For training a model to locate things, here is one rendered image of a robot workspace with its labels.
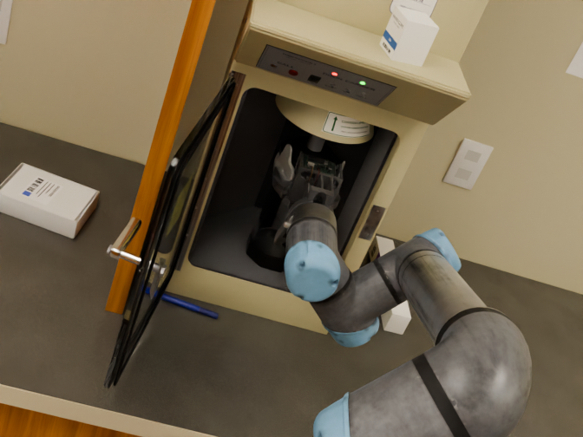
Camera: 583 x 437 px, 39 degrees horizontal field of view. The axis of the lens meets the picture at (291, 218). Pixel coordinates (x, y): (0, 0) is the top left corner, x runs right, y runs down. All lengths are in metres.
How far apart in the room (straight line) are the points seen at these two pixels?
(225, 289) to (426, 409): 0.73
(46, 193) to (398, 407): 0.95
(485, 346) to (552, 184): 1.12
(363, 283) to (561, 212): 0.87
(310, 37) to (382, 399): 0.52
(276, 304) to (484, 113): 0.63
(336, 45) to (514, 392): 0.53
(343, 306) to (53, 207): 0.62
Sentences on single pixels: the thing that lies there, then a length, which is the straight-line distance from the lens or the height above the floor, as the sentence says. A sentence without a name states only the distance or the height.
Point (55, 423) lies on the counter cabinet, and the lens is 1.36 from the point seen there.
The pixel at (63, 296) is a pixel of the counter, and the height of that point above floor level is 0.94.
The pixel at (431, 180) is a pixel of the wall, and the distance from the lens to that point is 1.86.
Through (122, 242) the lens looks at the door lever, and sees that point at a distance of 1.13.
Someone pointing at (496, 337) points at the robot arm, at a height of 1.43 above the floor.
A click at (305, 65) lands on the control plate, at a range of 1.17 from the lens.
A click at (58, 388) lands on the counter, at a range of 1.28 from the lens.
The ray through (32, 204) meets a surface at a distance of 1.55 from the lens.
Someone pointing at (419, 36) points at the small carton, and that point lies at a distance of 1.16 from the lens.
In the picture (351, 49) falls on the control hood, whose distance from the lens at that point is 1.14.
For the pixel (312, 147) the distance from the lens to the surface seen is 1.40.
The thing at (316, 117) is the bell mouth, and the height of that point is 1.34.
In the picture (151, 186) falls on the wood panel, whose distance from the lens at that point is 1.26.
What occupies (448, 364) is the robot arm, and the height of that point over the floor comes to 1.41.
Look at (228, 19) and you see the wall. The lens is 1.69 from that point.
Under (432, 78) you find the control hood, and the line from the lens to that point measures 1.16.
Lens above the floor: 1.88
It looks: 31 degrees down
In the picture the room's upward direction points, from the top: 22 degrees clockwise
